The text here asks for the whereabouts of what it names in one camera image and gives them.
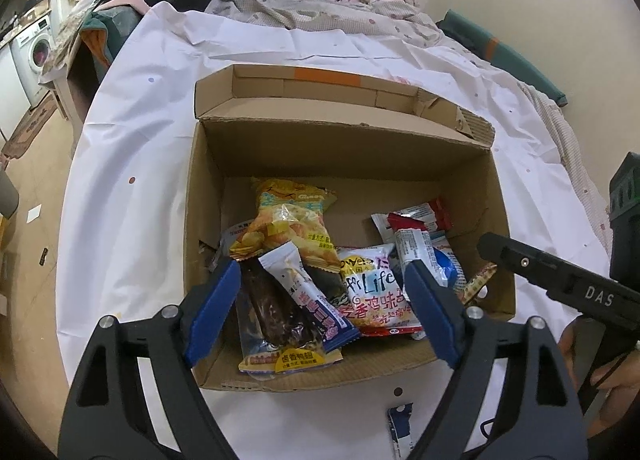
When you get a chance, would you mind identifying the brown floor mat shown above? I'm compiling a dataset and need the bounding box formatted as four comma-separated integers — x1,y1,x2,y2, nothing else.
0,90,58,163

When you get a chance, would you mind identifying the yellow chips packet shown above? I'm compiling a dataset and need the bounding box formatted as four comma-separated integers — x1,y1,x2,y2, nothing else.
229,177,341,273

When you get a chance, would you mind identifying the clear dark meat packet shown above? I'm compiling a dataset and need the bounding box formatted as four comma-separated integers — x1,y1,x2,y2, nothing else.
235,257,346,376

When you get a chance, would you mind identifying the black snack packet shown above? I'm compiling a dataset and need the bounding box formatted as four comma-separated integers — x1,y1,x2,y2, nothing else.
307,265,351,311

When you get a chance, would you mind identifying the blue and white snack packet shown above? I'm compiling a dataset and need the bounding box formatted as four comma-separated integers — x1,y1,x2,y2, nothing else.
430,240,468,291

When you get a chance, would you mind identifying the person's right hand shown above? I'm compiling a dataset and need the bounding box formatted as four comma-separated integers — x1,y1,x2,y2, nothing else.
557,320,640,438

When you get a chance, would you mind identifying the red and white snack packet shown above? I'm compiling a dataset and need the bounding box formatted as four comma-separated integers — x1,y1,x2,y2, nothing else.
371,197,453,241

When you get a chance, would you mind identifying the pink dotted quilt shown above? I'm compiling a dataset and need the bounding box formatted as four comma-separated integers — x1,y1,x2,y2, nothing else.
205,0,451,48

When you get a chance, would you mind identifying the white and blue striped packet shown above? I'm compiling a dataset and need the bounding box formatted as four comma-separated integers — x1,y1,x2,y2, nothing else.
257,241,362,353

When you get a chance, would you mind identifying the white and yellow noodle packet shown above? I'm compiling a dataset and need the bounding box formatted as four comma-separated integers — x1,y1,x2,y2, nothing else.
336,243,426,338

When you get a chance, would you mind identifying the white cabinet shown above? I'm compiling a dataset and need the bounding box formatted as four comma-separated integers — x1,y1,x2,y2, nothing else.
0,40,31,141

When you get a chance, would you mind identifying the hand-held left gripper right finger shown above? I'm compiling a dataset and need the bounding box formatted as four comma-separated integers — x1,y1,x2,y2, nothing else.
404,260,588,460

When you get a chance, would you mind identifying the grey bin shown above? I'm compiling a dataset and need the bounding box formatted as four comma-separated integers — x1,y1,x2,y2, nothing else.
0,170,20,218

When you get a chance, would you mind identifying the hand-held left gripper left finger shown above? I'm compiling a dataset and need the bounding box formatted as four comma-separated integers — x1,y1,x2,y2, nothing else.
57,257,242,460

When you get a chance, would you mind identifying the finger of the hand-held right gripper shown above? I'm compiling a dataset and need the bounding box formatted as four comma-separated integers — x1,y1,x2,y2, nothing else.
476,232,621,326

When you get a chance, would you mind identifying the small striped candy packet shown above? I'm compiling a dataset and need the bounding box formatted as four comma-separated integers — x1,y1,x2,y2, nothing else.
457,262,498,306

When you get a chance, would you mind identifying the white washing machine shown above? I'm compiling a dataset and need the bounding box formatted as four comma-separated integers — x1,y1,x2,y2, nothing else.
12,15,56,106

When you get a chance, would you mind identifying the cardboard box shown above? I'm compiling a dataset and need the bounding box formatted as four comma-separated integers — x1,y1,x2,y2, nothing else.
182,64,517,392

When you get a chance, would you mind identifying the small blue snack packet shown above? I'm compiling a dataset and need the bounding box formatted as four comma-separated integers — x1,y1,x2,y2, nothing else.
387,402,415,460

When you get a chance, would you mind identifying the teal folded mat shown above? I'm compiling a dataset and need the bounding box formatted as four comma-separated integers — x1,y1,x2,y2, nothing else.
440,9,569,108

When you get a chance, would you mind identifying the checked mattress pad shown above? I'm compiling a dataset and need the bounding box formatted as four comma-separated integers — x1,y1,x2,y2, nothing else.
517,82,613,251

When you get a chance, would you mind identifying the white text snack packet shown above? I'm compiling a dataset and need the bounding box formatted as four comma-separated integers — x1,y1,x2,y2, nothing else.
392,227,436,286

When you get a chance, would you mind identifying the pile of clothes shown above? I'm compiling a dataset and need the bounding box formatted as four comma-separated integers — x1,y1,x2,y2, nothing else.
80,0,151,71

